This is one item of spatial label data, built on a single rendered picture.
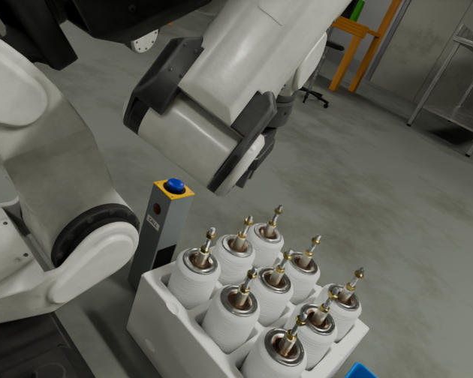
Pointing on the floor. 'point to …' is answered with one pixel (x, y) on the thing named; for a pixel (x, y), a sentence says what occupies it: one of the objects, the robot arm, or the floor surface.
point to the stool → (319, 71)
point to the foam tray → (172, 332)
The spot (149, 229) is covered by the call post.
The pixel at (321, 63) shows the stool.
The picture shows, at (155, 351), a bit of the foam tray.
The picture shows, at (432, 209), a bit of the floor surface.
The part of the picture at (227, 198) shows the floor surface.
